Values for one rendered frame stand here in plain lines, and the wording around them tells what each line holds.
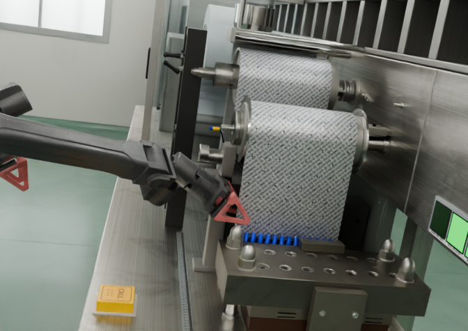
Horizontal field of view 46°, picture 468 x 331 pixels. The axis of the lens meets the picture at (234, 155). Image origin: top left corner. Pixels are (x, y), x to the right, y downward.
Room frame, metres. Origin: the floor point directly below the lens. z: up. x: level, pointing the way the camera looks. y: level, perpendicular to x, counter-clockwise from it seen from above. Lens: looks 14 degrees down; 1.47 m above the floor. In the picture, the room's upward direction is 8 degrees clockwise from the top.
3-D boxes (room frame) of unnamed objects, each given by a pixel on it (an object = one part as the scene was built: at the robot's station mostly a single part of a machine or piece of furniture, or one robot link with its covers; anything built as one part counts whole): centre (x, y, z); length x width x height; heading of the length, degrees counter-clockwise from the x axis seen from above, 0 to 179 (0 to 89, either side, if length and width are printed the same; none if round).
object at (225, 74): (1.42, 0.05, 1.34); 0.06 x 0.06 x 0.06; 9
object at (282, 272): (1.03, -0.20, 1.00); 0.40 x 0.16 x 0.06; 99
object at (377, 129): (1.23, -0.31, 1.28); 0.06 x 0.05 x 0.02; 99
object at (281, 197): (1.14, -0.14, 1.11); 0.23 x 0.01 x 0.18; 99
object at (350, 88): (1.47, -0.26, 1.34); 0.07 x 0.07 x 0.07; 9
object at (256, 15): (1.91, 0.00, 1.50); 0.14 x 0.14 x 0.06
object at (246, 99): (1.18, -0.01, 1.25); 0.15 x 0.01 x 0.15; 9
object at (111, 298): (0.98, 0.19, 0.91); 0.07 x 0.07 x 0.02; 9
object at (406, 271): (1.01, -0.37, 1.05); 0.04 x 0.04 x 0.04
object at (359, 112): (1.22, -0.26, 1.25); 0.15 x 0.01 x 0.15; 9
